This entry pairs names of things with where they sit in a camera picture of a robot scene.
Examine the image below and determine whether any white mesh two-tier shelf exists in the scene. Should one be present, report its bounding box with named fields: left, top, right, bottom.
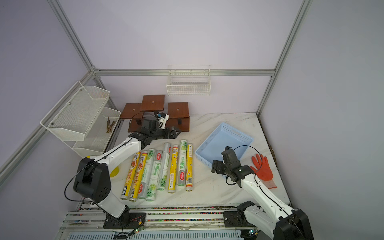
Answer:
left=40, top=82, right=121, bottom=158

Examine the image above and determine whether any wooden clothespins bundle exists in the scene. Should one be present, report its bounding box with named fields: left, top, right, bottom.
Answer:
left=106, top=117, right=116, bottom=133

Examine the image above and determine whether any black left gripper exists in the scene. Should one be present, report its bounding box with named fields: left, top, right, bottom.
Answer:
left=151, top=126, right=182, bottom=141

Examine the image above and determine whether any red rubber glove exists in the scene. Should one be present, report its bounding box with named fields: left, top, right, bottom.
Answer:
left=251, top=154, right=277, bottom=189

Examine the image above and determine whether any white wire wall basket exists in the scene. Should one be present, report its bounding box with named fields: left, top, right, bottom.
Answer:
left=166, top=65, right=211, bottom=97

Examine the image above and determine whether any light blue plastic basket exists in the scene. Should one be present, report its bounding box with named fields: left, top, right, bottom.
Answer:
left=195, top=123, right=254, bottom=168

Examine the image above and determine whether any brown wooden tiered stand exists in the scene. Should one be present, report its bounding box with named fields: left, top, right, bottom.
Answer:
left=120, top=95, right=190, bottom=133

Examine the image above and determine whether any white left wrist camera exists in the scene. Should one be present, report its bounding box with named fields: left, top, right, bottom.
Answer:
left=157, top=113, right=169, bottom=129

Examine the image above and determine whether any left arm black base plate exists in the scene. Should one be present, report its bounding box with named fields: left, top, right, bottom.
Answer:
left=103, top=212, right=147, bottom=230

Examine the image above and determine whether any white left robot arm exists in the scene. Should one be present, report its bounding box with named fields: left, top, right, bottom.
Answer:
left=73, top=113, right=182, bottom=220

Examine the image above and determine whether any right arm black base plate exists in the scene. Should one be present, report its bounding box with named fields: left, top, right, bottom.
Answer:
left=223, top=201, right=255, bottom=228

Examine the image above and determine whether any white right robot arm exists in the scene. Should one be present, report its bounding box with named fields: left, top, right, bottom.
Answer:
left=212, top=147, right=314, bottom=240

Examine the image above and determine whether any aluminium rail frame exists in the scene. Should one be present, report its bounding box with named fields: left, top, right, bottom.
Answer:
left=55, top=203, right=269, bottom=240

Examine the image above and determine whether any yellow wrap roll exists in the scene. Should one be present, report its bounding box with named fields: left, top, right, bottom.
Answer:
left=129, top=151, right=148, bottom=202
left=186, top=144, right=193, bottom=192
left=121, top=152, right=141, bottom=200
left=168, top=145, right=179, bottom=194

